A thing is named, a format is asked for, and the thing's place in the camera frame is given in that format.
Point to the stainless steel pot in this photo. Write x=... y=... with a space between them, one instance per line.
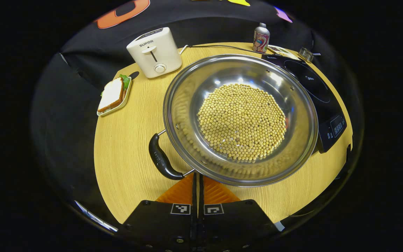
x=187 y=91

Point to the white divided bean tray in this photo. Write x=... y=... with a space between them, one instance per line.
x=282 y=52

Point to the white toaster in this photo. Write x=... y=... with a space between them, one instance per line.
x=154 y=52

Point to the pile of yellow soybeans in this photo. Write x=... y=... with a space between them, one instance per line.
x=241 y=120

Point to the sandwich with lettuce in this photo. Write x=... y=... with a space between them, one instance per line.
x=112 y=92

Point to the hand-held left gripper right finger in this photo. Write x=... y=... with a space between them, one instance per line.
x=236 y=224

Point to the silver drink bottle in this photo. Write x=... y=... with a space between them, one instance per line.
x=261 y=40

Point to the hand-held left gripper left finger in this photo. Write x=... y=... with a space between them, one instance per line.
x=163 y=224

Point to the black induction cooktop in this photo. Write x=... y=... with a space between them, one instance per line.
x=313 y=84

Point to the pale green sandwich tray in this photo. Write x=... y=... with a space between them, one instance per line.
x=128 y=95

